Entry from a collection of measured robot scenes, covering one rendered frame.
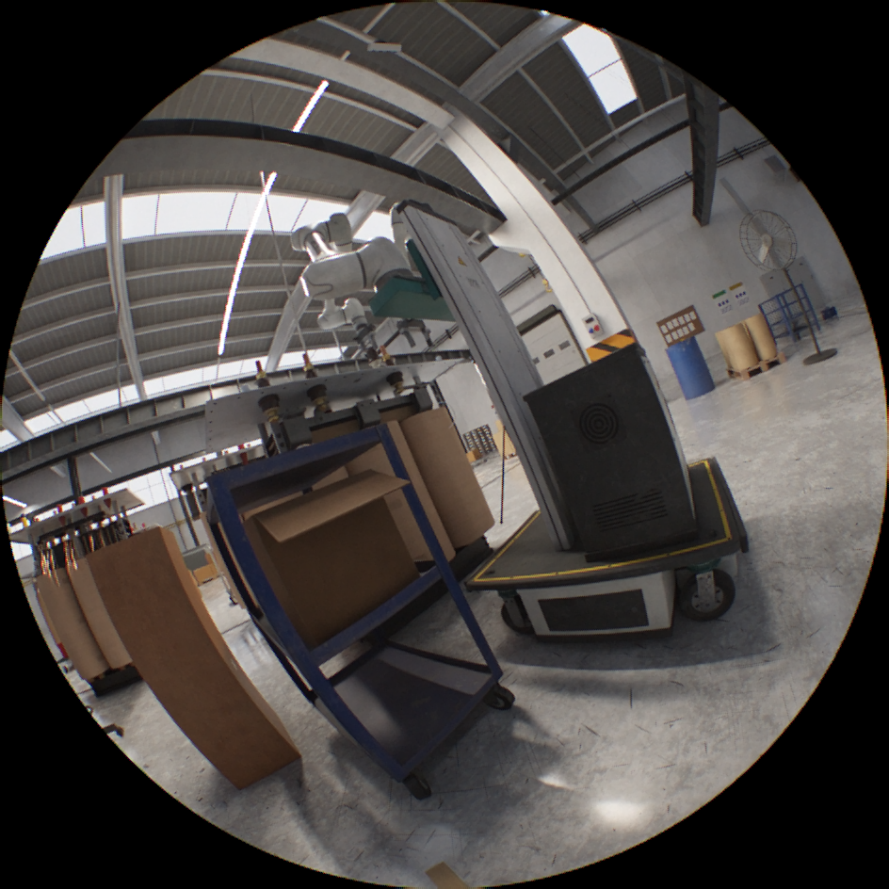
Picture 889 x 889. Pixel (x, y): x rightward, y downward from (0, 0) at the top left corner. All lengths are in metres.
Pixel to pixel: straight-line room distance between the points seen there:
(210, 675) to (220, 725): 0.19
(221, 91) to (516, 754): 10.26
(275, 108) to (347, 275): 8.96
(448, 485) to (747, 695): 1.79
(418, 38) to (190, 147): 7.10
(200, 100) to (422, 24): 5.40
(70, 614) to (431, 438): 3.46
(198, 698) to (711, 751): 1.34
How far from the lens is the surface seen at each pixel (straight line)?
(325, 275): 1.18
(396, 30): 9.94
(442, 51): 10.57
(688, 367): 5.38
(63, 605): 3.50
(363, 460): 1.68
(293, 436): 1.58
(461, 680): 1.06
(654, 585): 0.91
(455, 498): 1.97
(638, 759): 0.87
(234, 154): 4.44
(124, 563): 1.15
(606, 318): 6.02
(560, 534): 1.09
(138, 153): 4.40
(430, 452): 1.94
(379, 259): 1.21
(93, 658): 3.53
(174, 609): 1.13
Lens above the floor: 0.78
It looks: 2 degrees up
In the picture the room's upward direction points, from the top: 24 degrees counter-clockwise
